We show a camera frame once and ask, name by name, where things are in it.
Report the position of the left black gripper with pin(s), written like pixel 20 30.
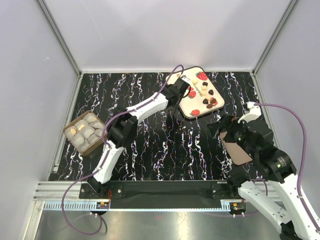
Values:
pixel 180 96

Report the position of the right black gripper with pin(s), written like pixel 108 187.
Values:
pixel 215 128

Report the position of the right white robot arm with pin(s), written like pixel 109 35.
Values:
pixel 253 142

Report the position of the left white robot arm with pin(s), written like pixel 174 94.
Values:
pixel 121 130

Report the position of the dark heart chocolate right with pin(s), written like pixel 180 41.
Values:
pixel 211 92

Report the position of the strawberry print tray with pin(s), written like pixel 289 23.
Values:
pixel 202 97

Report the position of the rose gold tin lid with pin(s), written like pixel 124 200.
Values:
pixel 237 154

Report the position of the right controller board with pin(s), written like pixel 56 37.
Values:
pixel 239 206

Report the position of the controller board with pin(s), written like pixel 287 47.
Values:
pixel 239 206
pixel 103 205

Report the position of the gold tin box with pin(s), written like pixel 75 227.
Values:
pixel 89 137

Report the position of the left controller board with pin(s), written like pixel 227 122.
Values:
pixel 103 205

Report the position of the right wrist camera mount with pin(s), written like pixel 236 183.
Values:
pixel 253 112

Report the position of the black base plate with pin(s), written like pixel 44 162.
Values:
pixel 163 195

